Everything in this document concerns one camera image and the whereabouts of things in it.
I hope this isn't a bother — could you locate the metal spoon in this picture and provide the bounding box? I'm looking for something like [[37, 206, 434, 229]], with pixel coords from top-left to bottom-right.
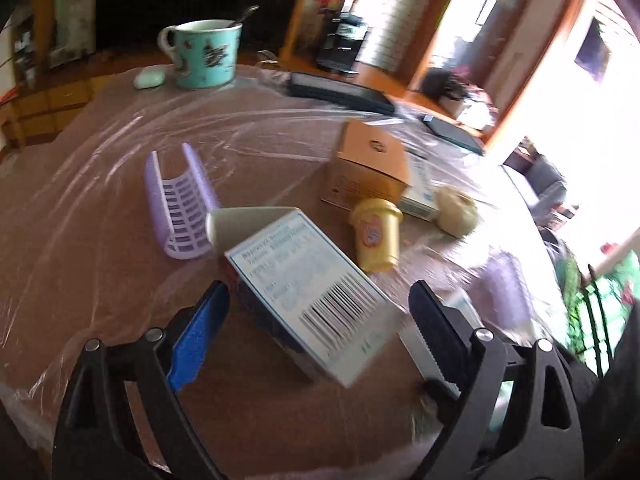
[[225, 5, 261, 28]]

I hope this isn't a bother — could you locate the white and blue medicine box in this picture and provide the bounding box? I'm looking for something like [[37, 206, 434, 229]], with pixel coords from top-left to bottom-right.
[[397, 152, 437, 221]]

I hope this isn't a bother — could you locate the black phone case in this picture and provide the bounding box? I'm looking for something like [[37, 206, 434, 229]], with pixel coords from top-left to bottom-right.
[[289, 72, 398, 116]]

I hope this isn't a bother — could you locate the yellow toy cup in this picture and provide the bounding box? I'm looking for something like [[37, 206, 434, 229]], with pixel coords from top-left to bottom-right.
[[349, 198, 404, 273]]

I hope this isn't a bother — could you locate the grey sofa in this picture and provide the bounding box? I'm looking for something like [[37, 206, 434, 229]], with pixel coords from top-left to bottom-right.
[[502, 152, 568, 211]]

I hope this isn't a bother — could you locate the leaning printed paper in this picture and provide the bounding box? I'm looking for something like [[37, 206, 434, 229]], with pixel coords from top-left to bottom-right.
[[50, 0, 101, 68]]

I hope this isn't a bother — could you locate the black smartphone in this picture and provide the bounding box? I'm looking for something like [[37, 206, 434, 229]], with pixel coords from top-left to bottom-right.
[[422, 115, 486, 156]]

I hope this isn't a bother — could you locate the white carton with blue print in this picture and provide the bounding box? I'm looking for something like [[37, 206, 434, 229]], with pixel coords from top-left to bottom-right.
[[206, 206, 407, 388]]

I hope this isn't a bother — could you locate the clear plastic table cover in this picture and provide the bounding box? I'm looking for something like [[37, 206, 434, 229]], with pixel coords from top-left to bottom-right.
[[0, 67, 571, 411]]

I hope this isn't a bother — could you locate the teal patterned mug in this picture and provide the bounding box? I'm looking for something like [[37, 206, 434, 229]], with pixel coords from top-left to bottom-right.
[[157, 20, 243, 91]]

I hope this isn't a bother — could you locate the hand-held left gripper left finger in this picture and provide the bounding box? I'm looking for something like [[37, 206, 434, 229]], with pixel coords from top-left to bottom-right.
[[52, 280, 231, 480]]

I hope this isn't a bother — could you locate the red box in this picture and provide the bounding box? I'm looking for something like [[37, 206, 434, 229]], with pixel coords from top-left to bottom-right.
[[305, 0, 358, 21]]

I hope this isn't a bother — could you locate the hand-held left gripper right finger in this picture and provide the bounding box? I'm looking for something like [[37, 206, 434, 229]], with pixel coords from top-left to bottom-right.
[[407, 280, 586, 480]]

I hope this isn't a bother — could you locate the black coffee machine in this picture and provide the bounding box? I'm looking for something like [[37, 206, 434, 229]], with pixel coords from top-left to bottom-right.
[[316, 15, 371, 73]]

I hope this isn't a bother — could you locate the brown cardboard box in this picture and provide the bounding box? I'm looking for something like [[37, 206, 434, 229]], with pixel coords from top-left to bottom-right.
[[321, 119, 412, 211]]

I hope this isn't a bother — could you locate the purple plastic lattice holder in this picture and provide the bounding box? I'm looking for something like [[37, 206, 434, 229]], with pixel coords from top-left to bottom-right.
[[144, 142, 221, 261], [475, 255, 531, 331]]

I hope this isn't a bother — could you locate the white bag with dark cloth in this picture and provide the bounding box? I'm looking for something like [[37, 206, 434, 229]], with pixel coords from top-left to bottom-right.
[[425, 70, 496, 126]]

